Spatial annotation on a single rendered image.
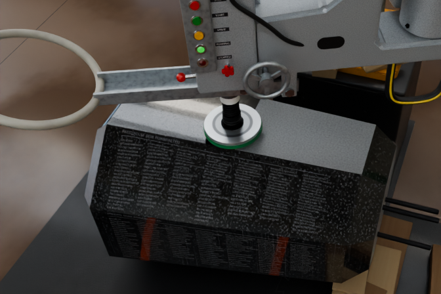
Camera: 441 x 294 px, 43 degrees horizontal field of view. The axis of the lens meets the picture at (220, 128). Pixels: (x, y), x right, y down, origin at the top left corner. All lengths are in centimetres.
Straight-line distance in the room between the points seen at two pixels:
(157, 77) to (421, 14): 89
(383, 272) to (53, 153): 198
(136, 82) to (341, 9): 75
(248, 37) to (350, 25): 30
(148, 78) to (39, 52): 238
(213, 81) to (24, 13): 317
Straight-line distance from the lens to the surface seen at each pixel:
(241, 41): 170
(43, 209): 320
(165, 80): 199
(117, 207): 225
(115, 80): 202
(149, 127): 219
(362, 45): 180
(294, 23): 170
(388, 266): 255
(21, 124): 181
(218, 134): 204
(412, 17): 184
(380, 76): 250
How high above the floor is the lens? 234
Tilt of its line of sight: 45 degrees down
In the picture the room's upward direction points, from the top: 7 degrees counter-clockwise
